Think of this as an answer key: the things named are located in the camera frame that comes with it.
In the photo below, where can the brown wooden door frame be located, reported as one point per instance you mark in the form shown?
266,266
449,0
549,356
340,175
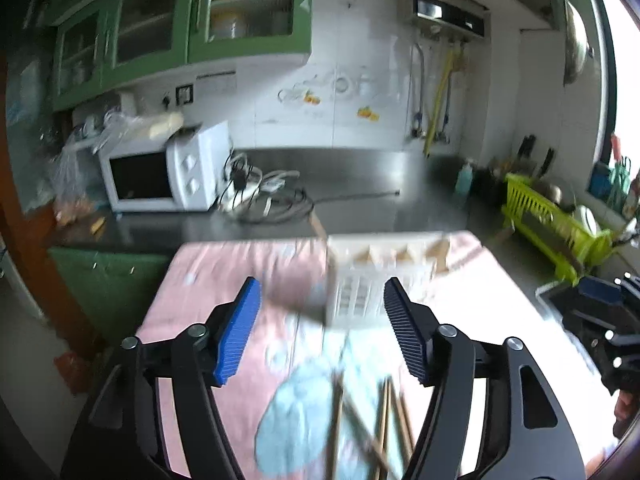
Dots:
30,240

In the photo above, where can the wooden chopstick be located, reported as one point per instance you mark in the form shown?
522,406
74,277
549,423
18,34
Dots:
442,255
318,225
365,427
383,420
404,420

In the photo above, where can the blue utensil container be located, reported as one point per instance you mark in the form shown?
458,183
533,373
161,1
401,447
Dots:
615,180

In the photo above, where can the pink and blue blanket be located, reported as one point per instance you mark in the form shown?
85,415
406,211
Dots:
210,280

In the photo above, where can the clear plastic bag of food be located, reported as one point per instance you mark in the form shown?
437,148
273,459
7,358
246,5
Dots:
70,175

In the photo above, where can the white bowl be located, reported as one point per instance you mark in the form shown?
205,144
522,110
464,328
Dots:
585,220

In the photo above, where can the wall water heater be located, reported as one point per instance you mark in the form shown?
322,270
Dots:
440,7

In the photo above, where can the hanging metal wok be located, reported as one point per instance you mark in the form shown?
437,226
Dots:
576,42

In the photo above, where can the white microwave oven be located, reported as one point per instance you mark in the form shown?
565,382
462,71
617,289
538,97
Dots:
165,170

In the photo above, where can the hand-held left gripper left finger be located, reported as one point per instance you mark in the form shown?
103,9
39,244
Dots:
238,332

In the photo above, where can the white plastic utensil holder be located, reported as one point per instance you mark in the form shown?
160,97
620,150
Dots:
380,285

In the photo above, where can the green base cabinet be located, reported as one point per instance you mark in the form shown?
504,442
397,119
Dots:
105,290

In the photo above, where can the person's right hand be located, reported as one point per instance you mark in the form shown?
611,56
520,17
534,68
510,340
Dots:
626,410

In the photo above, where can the green wall cabinet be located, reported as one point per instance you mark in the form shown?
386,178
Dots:
165,25

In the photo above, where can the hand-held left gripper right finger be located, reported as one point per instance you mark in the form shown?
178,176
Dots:
406,335

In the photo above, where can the yellow pipe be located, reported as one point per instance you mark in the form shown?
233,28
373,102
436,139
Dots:
440,95

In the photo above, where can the green dish rack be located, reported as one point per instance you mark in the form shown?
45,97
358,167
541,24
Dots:
545,215

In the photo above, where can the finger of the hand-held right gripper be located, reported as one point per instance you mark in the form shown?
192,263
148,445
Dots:
587,322
597,289

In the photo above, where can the light blue soap bottle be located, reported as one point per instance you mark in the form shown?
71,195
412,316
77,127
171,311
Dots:
464,177

